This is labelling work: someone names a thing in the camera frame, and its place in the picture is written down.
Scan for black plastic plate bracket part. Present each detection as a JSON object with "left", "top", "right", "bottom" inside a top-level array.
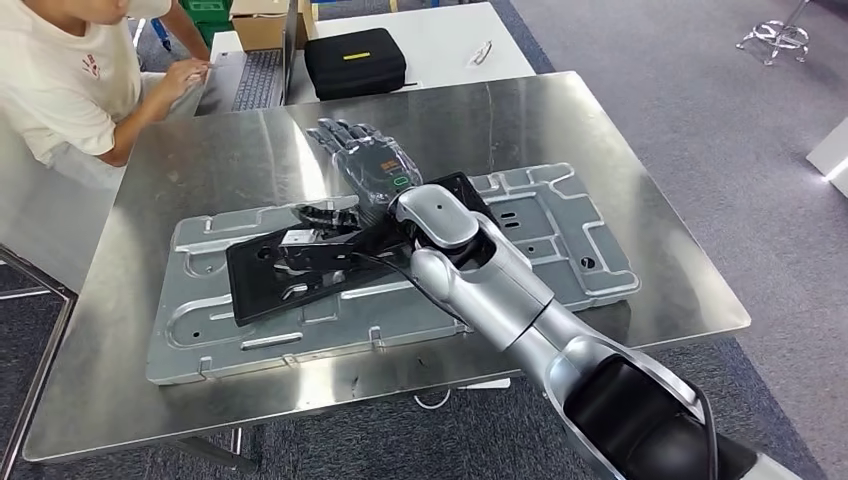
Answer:
[{"left": 225, "top": 172, "right": 498, "bottom": 328}]

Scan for white table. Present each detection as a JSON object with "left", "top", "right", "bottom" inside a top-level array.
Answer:
[{"left": 208, "top": 1, "right": 537, "bottom": 107}]

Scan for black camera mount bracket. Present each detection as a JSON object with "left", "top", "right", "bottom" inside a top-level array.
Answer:
[{"left": 278, "top": 225, "right": 412, "bottom": 273}]

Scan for stamped grey metal panel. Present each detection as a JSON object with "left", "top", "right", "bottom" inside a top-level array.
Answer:
[{"left": 145, "top": 162, "right": 643, "bottom": 387}]

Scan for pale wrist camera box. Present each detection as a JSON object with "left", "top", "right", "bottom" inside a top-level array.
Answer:
[{"left": 278, "top": 228, "right": 316, "bottom": 250}]

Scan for grey laptop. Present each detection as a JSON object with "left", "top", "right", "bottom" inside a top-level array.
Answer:
[{"left": 195, "top": 0, "right": 301, "bottom": 117}]

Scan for person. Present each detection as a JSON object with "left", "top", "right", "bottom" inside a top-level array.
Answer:
[{"left": 0, "top": 0, "right": 213, "bottom": 168}]

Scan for cardboard box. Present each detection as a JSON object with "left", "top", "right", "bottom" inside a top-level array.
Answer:
[{"left": 228, "top": 0, "right": 313, "bottom": 53}]

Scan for stainless steel workbench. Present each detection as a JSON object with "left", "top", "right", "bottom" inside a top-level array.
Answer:
[{"left": 23, "top": 71, "right": 753, "bottom": 475}]

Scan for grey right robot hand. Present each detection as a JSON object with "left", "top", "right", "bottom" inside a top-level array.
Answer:
[{"left": 294, "top": 116, "right": 425, "bottom": 231}]

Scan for green plastic crate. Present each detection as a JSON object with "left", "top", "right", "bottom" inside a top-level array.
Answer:
[{"left": 178, "top": 0, "right": 234, "bottom": 48}]

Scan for chrome swivel chair base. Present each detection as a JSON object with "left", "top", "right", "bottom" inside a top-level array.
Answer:
[{"left": 735, "top": 0, "right": 813, "bottom": 68}]

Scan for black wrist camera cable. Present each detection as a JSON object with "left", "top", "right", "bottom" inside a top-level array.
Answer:
[{"left": 351, "top": 251, "right": 478, "bottom": 326}]

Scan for black zip case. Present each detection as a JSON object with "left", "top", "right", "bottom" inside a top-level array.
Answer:
[{"left": 303, "top": 27, "right": 408, "bottom": 102}]

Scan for small clear glasses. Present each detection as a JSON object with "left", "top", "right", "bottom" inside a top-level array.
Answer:
[{"left": 466, "top": 39, "right": 495, "bottom": 68}]

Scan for chrome frame side table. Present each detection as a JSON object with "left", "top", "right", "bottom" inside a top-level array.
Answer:
[{"left": 0, "top": 245, "right": 79, "bottom": 480}]

